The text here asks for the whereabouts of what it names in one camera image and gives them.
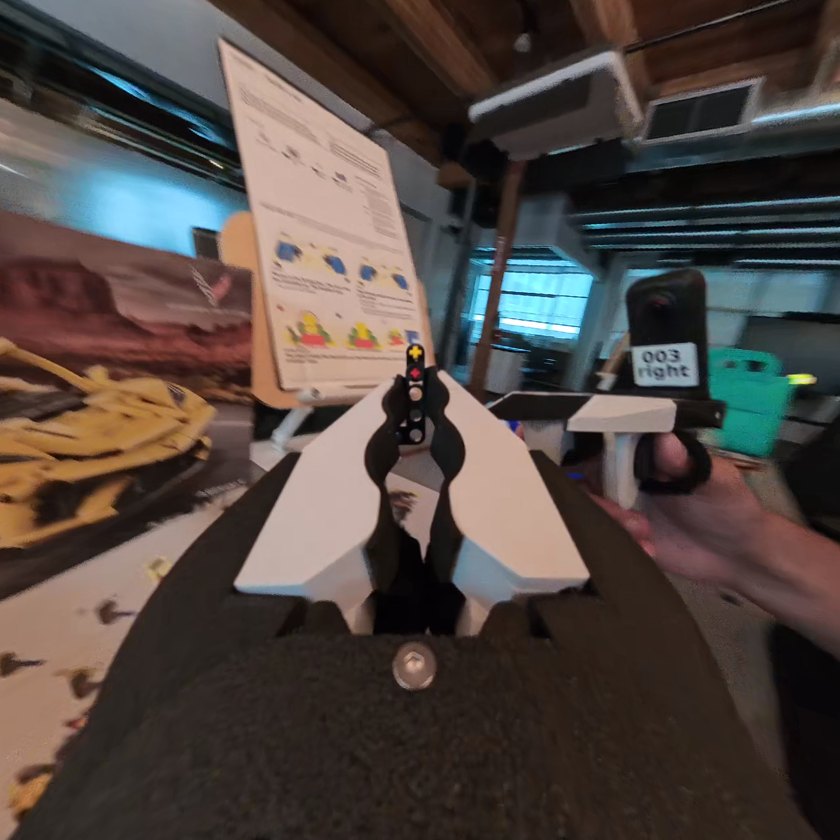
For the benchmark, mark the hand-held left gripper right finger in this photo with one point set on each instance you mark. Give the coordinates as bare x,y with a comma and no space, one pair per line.
512,525

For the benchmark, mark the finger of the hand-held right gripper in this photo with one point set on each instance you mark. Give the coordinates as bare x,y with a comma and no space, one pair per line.
623,413

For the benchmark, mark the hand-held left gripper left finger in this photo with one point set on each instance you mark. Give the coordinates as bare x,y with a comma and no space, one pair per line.
308,525

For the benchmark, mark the black lego beam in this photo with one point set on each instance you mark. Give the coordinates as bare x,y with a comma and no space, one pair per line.
415,407

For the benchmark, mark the yellow car lego box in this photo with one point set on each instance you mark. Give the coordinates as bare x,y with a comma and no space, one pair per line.
98,407

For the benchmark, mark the open lego instruction booklet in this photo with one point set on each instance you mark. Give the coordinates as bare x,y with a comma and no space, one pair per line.
79,610

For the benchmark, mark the person's right hand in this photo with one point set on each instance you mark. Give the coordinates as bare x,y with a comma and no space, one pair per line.
695,525

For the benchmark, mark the white document stand base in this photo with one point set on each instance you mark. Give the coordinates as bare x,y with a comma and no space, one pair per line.
289,426

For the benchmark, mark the teal felt bag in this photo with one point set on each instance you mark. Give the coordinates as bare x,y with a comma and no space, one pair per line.
748,407

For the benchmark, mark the white ceiling vent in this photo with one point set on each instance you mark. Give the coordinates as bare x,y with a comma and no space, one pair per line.
702,108

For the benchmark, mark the white ceiling unit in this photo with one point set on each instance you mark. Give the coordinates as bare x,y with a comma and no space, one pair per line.
558,98

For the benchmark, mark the white printed instruction sheet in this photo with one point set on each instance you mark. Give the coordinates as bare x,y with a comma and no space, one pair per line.
315,197

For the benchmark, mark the wooden support post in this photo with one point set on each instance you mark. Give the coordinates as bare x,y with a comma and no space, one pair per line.
499,275

